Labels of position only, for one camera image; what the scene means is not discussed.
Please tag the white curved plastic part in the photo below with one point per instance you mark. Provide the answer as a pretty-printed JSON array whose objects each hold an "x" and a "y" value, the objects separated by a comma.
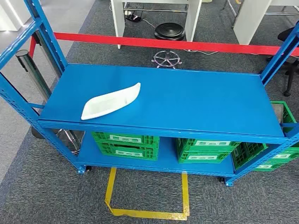
[{"x": 109, "y": 103}]

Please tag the blue metal shelf rack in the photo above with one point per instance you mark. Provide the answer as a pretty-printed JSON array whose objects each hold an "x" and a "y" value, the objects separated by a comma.
[{"x": 175, "y": 99}]

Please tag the red barrier belt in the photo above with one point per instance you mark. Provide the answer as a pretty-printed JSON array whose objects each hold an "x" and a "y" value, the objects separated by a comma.
[{"x": 140, "y": 41}]

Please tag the black round stool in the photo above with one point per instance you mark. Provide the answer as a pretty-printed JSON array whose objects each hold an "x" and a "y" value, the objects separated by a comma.
[{"x": 169, "y": 31}]

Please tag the black router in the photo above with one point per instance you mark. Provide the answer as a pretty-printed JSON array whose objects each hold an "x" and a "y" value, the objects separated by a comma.
[{"x": 134, "y": 17}]

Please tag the yellow floor tape outline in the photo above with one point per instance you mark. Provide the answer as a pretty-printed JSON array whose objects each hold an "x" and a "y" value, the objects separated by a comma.
[{"x": 144, "y": 214}]

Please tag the white panel-leg desk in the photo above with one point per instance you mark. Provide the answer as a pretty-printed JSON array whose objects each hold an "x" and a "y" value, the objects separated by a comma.
[
  {"x": 118, "y": 18},
  {"x": 248, "y": 21}
]

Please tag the white power strip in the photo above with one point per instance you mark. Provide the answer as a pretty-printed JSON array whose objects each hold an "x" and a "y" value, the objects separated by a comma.
[{"x": 127, "y": 13}]

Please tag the grey flat panel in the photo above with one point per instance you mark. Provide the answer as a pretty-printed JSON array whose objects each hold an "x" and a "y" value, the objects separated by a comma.
[{"x": 278, "y": 112}]

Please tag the black office chair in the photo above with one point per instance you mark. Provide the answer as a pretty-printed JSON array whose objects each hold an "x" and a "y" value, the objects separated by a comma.
[{"x": 291, "y": 77}]

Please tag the chrome stanchion post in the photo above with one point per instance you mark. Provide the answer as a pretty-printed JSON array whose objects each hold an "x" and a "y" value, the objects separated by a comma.
[
  {"x": 48, "y": 55},
  {"x": 32, "y": 74}
]

